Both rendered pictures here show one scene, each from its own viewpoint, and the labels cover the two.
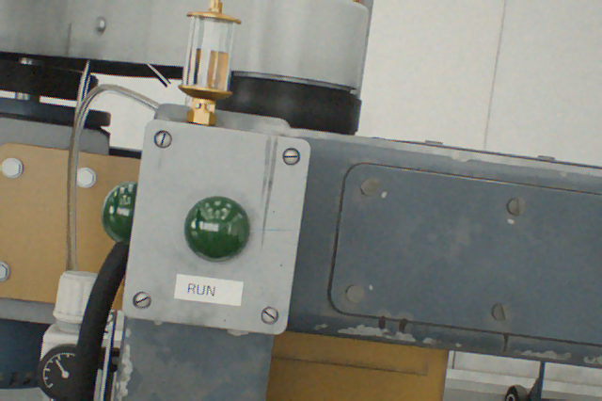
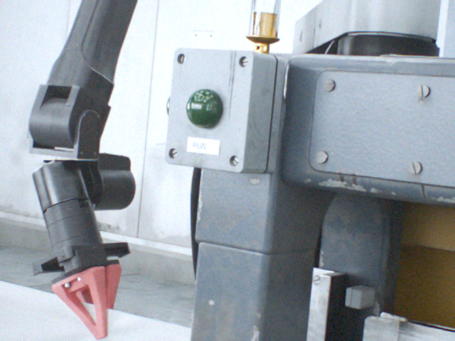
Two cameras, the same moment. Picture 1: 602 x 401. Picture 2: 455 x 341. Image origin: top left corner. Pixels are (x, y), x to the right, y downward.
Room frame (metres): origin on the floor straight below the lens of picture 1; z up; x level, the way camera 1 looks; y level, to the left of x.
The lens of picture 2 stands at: (0.00, -0.45, 1.28)
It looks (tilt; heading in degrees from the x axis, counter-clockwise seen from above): 3 degrees down; 42
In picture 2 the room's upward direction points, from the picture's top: 5 degrees clockwise
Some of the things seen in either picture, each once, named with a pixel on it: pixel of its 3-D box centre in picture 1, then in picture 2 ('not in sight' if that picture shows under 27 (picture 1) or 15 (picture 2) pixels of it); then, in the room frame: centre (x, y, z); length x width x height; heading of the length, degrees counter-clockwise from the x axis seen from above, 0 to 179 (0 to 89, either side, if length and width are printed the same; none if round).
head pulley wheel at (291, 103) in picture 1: (289, 106); (387, 55); (0.72, 0.02, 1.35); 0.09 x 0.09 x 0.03
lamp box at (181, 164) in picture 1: (215, 224); (224, 111); (0.54, 0.04, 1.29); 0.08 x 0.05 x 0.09; 96
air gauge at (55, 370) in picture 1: (66, 372); not in sight; (0.75, 0.14, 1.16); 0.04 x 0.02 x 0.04; 96
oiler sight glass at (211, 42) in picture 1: (209, 54); (264, 15); (0.60, 0.06, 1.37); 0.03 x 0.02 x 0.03; 96
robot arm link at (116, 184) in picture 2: not in sight; (85, 160); (0.72, 0.42, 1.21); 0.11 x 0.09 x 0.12; 6
